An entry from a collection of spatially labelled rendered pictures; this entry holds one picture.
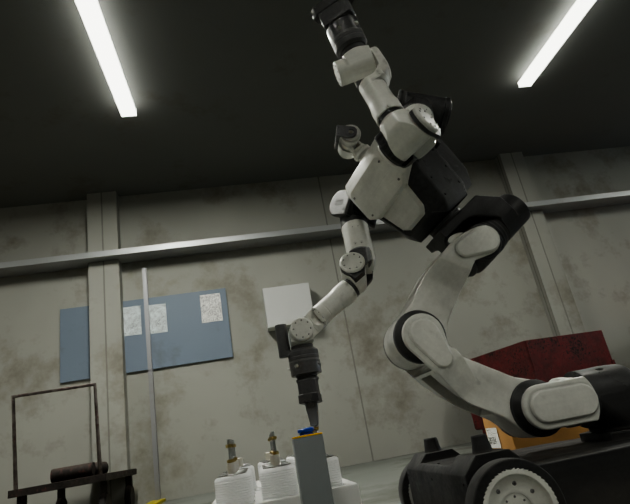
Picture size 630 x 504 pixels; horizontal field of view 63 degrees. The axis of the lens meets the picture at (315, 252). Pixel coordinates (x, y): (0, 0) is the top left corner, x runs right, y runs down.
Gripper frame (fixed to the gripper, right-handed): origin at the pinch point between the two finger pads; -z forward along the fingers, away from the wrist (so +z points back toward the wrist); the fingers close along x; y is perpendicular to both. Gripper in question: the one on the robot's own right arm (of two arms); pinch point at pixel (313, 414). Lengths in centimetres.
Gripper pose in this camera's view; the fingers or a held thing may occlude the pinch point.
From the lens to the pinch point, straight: 148.6
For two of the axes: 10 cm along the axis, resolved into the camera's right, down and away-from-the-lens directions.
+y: -9.8, 2.0, 0.6
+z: -1.7, -9.3, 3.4
